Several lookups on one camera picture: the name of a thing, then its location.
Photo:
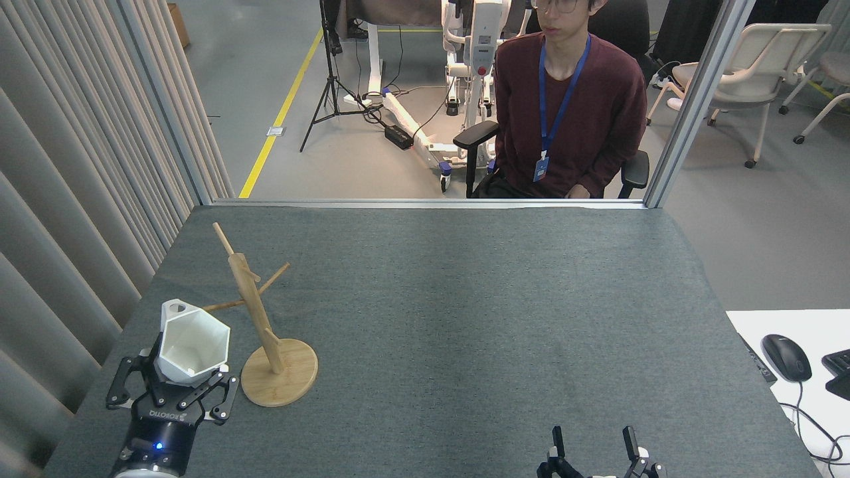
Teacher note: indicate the metal floor plate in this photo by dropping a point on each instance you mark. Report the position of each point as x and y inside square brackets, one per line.
[275, 131]

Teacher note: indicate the white stand on wheels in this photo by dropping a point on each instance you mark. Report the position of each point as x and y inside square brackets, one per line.
[481, 26]

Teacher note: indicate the white office chair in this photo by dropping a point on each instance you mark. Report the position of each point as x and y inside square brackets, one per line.
[764, 60]

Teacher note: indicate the slim silver post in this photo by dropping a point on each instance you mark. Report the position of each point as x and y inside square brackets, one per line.
[166, 106]

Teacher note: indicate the black computer mouse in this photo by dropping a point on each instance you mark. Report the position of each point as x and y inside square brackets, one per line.
[787, 357]

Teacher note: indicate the black tripod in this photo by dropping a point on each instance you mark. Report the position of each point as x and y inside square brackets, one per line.
[329, 79]

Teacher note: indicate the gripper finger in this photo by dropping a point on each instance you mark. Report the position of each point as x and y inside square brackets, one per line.
[629, 441]
[558, 441]

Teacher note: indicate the black-rimmed glasses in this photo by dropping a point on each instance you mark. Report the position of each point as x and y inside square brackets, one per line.
[564, 5]

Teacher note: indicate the black office chair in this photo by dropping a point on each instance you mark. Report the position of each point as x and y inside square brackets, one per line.
[475, 135]

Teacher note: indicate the standing person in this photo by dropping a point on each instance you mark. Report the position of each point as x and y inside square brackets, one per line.
[356, 30]

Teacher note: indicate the silver post with wide face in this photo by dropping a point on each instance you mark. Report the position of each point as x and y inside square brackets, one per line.
[697, 99]

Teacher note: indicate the dark brown cloth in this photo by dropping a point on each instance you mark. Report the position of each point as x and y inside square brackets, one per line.
[392, 10]

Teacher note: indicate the wooden cup rack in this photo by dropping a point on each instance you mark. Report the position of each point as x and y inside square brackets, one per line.
[279, 378]

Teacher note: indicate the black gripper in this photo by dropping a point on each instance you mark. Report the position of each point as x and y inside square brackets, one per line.
[163, 438]

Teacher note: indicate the silver table rail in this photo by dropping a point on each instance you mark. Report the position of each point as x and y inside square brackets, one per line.
[398, 203]

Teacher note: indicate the black flat device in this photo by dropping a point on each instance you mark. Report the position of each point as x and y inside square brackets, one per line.
[760, 364]

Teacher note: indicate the grey pleated curtain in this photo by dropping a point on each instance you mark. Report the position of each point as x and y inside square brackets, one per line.
[66, 166]

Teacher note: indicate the white hexagonal cup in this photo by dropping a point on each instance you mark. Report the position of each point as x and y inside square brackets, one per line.
[192, 345]

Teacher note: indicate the white desk leg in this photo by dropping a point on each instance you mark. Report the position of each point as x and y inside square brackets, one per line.
[374, 60]

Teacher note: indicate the cardboard box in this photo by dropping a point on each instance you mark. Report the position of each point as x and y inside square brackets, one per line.
[178, 23]

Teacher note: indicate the white side table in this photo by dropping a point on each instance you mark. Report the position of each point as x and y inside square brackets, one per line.
[817, 325]

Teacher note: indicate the black keyboard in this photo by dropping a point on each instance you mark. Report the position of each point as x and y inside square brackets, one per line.
[840, 372]

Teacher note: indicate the grey chair with white legs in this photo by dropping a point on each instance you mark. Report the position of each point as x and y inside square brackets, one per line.
[838, 66]

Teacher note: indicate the person's left hand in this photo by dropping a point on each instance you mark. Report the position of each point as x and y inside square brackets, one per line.
[579, 192]

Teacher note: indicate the grey felt table mat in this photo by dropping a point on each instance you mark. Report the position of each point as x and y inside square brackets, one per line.
[465, 299]

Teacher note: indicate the seated person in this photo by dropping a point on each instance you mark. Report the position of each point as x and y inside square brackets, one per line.
[604, 106]

